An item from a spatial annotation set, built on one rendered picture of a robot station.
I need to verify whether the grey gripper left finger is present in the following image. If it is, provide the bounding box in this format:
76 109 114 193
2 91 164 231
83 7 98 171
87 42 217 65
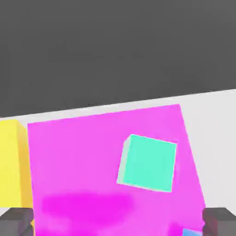
0 207 35 236

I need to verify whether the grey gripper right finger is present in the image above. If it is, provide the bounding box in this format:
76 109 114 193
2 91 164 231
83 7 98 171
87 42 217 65
202 207 236 236

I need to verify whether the small blue cube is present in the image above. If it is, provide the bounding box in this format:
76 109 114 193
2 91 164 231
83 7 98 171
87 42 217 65
182 228 203 236

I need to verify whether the small turquoise cube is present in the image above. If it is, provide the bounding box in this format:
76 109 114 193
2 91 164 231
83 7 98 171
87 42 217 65
116 134 177 193

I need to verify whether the large yellow box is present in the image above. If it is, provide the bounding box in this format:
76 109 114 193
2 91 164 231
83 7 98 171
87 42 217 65
0 119 36 236

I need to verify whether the large magenta box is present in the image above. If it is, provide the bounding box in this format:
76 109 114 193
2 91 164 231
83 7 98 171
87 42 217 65
27 104 207 236

